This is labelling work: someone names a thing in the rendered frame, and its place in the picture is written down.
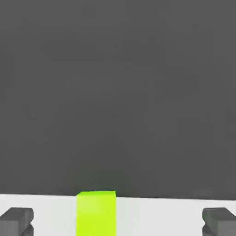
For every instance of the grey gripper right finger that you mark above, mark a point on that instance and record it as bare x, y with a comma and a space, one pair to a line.
221, 221

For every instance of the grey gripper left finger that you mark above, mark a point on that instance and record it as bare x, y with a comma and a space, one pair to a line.
14, 221

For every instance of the large yellow-green box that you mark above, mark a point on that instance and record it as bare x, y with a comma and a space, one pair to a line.
95, 213

